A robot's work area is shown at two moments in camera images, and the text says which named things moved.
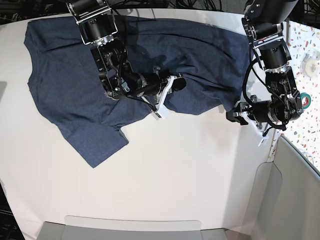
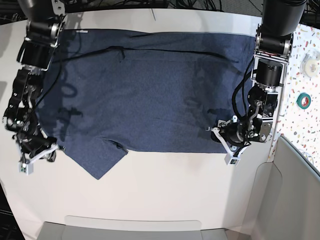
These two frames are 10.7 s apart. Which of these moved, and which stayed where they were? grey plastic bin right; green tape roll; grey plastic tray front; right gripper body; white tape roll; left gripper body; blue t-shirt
Moved: right gripper body; blue t-shirt; left gripper body
Stayed: green tape roll; white tape roll; grey plastic bin right; grey plastic tray front
